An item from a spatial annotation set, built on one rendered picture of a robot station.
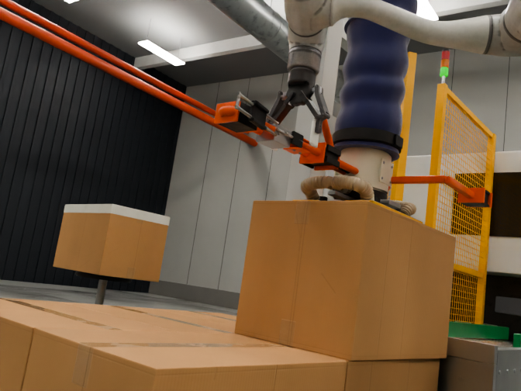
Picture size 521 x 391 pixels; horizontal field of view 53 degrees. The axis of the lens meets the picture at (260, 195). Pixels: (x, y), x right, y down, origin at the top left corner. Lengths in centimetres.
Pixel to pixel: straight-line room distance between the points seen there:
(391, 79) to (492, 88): 1013
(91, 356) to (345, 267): 67
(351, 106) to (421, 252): 50
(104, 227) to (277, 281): 176
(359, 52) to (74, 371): 127
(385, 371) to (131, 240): 196
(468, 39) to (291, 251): 73
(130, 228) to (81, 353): 213
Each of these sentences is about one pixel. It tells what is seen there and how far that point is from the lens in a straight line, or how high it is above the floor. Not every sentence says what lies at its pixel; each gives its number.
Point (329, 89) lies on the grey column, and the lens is 340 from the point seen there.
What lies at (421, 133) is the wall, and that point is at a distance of 1192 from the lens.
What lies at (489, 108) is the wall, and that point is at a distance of 1170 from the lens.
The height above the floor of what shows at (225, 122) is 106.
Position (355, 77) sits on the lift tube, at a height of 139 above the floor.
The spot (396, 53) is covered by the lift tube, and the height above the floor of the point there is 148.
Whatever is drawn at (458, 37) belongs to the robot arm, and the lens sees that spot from 153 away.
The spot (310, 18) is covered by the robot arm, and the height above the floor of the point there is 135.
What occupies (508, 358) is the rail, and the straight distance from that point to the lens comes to 205.
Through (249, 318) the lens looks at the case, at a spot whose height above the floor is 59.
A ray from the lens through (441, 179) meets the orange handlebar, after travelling 167.
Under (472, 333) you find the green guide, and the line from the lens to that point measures 354.
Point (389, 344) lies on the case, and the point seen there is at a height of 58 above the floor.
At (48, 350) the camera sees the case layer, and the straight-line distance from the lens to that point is 115.
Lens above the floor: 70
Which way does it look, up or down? 9 degrees up
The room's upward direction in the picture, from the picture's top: 8 degrees clockwise
